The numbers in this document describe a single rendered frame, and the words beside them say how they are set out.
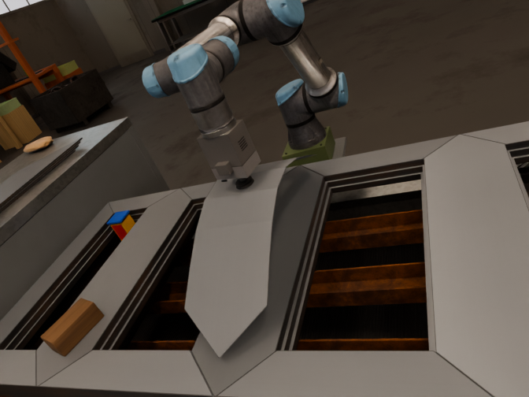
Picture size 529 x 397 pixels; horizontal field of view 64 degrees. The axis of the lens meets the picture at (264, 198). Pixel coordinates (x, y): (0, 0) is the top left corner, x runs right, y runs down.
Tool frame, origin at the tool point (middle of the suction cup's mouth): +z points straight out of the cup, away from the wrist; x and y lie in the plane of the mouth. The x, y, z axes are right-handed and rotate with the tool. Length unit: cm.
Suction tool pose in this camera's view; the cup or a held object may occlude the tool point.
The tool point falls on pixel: (247, 187)
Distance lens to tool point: 94.0
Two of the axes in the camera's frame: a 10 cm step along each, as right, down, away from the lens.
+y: 8.3, -0.2, -5.6
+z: 3.6, 7.9, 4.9
